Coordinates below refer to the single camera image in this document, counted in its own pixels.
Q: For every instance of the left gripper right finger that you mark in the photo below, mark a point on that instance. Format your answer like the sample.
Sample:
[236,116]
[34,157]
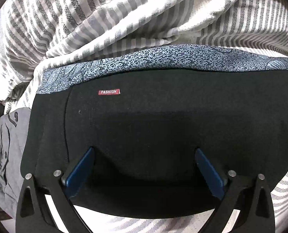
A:
[250,196]

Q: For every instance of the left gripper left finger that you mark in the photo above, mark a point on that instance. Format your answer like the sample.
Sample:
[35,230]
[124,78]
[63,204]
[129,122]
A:
[33,213]

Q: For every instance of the black garment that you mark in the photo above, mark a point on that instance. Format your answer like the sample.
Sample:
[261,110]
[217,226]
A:
[145,128]

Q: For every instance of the dark grey jacket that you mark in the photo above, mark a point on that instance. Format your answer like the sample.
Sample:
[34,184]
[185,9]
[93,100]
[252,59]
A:
[13,136]

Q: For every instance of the blue patterned cloth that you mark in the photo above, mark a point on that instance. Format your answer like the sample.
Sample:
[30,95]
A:
[195,57]

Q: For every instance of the grey white striped bedding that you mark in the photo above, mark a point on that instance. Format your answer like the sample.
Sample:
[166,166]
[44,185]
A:
[40,35]

